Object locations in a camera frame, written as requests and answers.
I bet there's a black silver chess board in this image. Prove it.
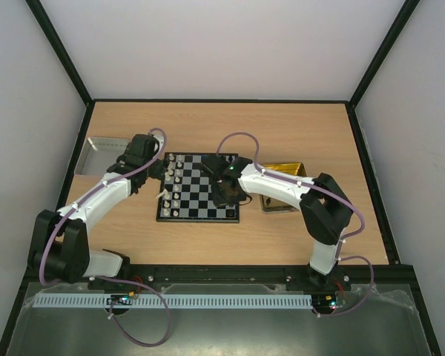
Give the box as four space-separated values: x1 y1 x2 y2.
156 152 240 223

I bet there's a gold tin box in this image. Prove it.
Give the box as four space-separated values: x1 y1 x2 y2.
259 162 307 214

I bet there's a silver tin lid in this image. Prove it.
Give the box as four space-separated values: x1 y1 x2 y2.
74 137 130 177

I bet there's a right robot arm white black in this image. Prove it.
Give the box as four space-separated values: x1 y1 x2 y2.
200 154 354 291

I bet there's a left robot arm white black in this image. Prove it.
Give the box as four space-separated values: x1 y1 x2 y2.
27 128 168 286

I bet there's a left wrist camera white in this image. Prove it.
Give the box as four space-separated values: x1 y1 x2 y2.
149 129 167 156

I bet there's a white slotted cable duct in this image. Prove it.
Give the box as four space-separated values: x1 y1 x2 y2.
33 293 312 309

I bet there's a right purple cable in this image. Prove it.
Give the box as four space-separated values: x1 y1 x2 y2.
217 131 376 318

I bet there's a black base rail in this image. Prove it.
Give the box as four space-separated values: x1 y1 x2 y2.
25 263 420 294

